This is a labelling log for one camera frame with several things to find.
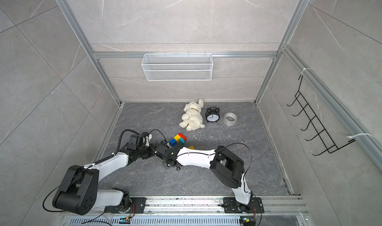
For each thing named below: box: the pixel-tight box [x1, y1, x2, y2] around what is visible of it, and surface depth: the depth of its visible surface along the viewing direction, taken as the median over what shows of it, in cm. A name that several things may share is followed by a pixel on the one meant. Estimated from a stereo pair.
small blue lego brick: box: [169, 137, 177, 147], surface depth 97 cm
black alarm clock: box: [205, 106, 221, 123], surface depth 104 cm
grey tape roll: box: [223, 112, 238, 127], surface depth 109 cm
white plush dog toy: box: [179, 98, 205, 131], surface depth 103 cm
